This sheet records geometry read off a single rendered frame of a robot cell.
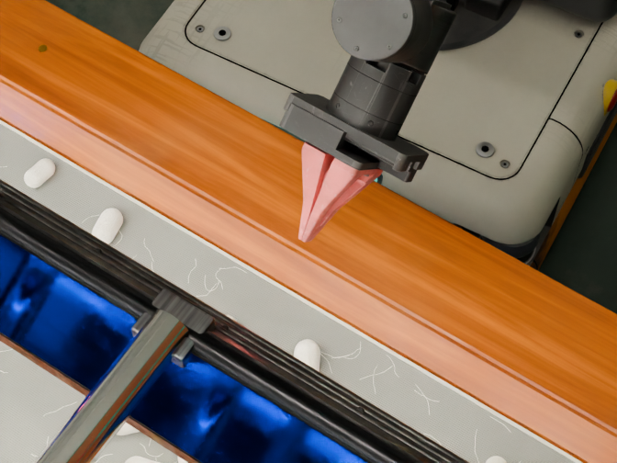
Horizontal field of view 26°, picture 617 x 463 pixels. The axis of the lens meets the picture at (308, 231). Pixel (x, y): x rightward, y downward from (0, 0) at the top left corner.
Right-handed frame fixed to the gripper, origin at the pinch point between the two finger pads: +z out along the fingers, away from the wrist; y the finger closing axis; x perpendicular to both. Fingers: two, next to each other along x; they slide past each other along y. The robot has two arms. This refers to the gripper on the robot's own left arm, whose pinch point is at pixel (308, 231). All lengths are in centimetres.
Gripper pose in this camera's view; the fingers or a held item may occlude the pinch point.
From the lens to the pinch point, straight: 102.1
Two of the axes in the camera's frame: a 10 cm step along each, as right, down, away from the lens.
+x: 3.6, -0.7, 9.3
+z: -4.2, 8.8, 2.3
